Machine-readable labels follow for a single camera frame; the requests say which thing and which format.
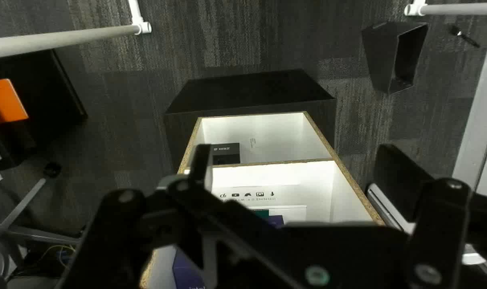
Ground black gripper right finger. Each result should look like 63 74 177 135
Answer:
407 177 487 289

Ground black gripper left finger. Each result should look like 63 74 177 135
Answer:
56 143 285 289

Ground multicoloured puzzle cube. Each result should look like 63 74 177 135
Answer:
169 246 207 289

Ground black panel with white base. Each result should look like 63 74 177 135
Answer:
365 143 436 235

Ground grey stand with black knob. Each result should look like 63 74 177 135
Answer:
0 161 63 238

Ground tall white shelf unit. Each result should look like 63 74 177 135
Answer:
140 111 386 289

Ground small black box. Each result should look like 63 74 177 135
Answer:
211 142 243 166

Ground black equipment box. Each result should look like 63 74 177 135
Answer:
0 50 89 169

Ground dark blue box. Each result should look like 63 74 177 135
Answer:
249 209 288 231

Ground orange pad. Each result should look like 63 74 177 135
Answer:
0 77 31 127

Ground black waste bin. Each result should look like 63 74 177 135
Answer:
360 21 431 97

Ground small black hand tool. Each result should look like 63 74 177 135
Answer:
449 23 484 50

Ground tangled floor cables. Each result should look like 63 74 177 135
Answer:
24 243 82 276

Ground white frame pole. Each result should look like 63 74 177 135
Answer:
450 20 487 196
0 21 153 61
404 0 487 18
126 0 150 29

